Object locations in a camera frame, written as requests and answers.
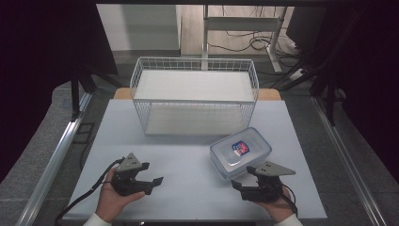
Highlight dark box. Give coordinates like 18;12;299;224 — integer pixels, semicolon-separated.
285;6;331;55

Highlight white metal desk frame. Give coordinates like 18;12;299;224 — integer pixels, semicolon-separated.
201;4;288;73

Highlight black curtain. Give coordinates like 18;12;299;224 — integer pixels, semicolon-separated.
0;0;120;184
313;0;399;184

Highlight white power strip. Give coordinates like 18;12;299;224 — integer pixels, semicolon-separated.
287;67;308;82

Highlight person's left white sleeve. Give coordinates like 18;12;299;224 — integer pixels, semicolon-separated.
82;212;113;226

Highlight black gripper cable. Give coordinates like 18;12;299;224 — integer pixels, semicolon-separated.
279;183;299;218
54;157;126;226

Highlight black metal bracket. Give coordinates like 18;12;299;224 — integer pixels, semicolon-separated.
72;121;96;146

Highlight aluminium rail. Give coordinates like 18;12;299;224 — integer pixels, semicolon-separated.
14;91;94;226
310;95;389;226

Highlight person's left hand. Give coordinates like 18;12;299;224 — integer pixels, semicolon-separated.
94;167;147;224

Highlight black floor cables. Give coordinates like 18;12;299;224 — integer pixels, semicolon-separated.
206;5;303;69

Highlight wooden board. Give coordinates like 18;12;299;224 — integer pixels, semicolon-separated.
112;87;282;102

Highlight white cabinet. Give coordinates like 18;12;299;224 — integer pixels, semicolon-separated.
96;3;184;53

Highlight clear plastic lidded container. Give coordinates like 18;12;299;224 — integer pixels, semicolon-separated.
209;126;273;182

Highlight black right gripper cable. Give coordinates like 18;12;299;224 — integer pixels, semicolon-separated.
279;183;299;218

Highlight white wire basket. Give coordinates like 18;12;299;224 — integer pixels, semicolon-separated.
129;56;261;137

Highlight person's right hand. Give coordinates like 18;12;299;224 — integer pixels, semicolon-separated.
254;184;297;223

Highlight person's right white sleeve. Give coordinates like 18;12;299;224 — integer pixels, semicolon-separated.
273;213;305;226

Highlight black tripod stand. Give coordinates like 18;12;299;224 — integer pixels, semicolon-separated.
69;66;124;122
276;8;369;127

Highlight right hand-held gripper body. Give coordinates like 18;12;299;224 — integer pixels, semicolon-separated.
239;160;297;203

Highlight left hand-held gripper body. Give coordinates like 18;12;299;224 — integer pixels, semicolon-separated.
110;152;150;198

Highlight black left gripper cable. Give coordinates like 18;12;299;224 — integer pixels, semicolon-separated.
54;157;126;226

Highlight person's white sleeve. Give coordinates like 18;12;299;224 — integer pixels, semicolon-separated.
273;213;305;226
82;212;113;226

